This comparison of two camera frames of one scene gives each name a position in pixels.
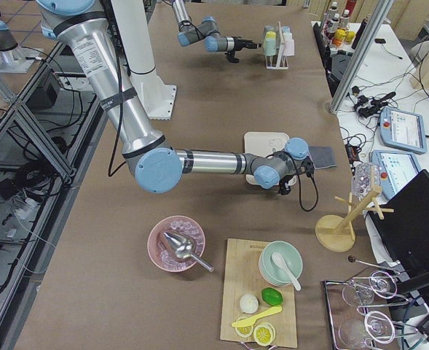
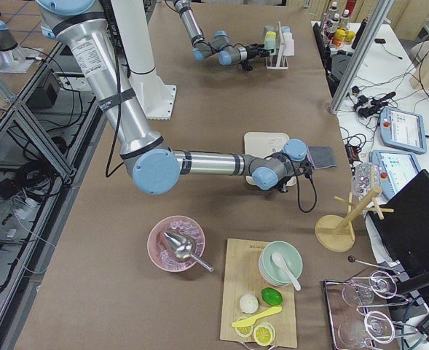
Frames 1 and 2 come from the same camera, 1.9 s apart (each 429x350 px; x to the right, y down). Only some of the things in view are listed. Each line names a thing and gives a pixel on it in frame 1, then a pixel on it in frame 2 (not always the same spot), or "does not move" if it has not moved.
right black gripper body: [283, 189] does not move
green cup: [270, 47] does not move
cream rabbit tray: [265, 144] does not move
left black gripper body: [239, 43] to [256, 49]
